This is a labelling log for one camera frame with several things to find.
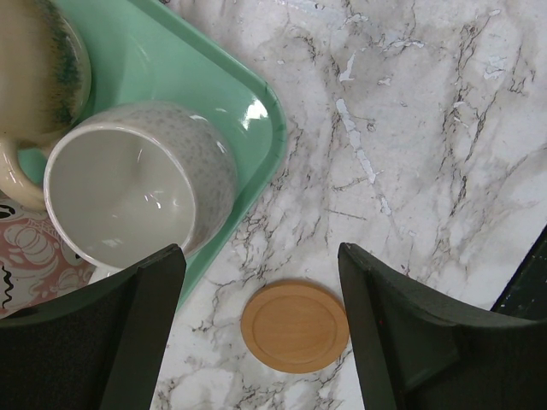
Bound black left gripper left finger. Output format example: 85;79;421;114
1;244;186;409

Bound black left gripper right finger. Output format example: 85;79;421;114
338;243;546;409

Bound pink red mug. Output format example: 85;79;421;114
0;195;95;318

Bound light orange wooden coaster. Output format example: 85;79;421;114
240;279;350;374

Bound grey white mug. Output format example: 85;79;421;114
44;101;238;278

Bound beige ceramic mug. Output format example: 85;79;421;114
1;1;91;210

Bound green floral tray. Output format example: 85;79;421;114
18;1;286;297

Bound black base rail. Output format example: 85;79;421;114
491;228;547;320

